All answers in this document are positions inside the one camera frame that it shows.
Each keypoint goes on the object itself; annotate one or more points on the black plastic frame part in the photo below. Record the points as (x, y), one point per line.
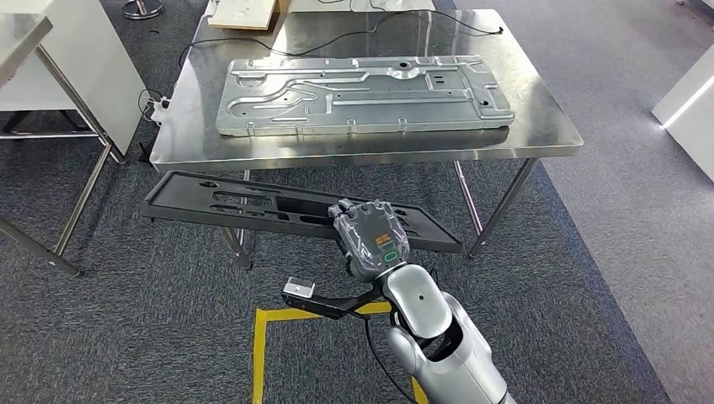
(195, 206)

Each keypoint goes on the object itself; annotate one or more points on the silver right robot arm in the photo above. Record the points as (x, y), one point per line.
(440, 346)

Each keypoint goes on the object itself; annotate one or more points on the stainless steel workbench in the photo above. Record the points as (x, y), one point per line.
(546, 128)

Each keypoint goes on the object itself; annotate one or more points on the stamped sheet metal panel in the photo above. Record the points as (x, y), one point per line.
(362, 100)

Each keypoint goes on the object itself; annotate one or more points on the yellow floor tape square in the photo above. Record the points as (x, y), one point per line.
(258, 357)

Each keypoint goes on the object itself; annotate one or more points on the white power adapter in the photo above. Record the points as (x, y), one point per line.
(160, 110)

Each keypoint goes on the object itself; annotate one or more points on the beige flat box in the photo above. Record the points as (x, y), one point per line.
(242, 14)

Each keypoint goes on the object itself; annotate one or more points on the chrome stanchion base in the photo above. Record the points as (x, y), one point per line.
(142, 8)

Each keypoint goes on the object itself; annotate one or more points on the white cabinet with light strip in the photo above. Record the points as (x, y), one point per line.
(691, 128)

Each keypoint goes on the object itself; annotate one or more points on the steel side table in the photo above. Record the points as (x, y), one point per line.
(22, 39)

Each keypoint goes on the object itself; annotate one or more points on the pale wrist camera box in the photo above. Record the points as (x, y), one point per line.
(298, 288)

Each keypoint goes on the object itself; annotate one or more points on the black camera bracket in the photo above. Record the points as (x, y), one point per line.
(329, 305)

